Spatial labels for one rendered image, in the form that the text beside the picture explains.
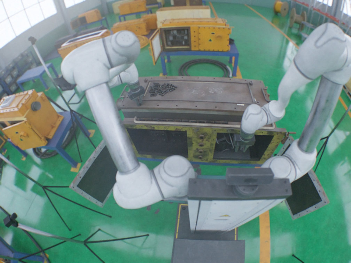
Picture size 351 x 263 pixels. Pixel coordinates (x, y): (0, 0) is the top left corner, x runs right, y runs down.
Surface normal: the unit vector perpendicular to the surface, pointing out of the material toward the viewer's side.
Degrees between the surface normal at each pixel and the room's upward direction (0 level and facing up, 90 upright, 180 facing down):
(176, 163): 6
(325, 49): 86
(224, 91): 0
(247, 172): 29
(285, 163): 8
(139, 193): 53
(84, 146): 0
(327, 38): 76
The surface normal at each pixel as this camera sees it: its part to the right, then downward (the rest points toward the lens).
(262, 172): -0.03, -0.92
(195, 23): -0.12, 0.78
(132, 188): 0.15, 0.23
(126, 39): 0.38, 0.08
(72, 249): -0.09, -0.62
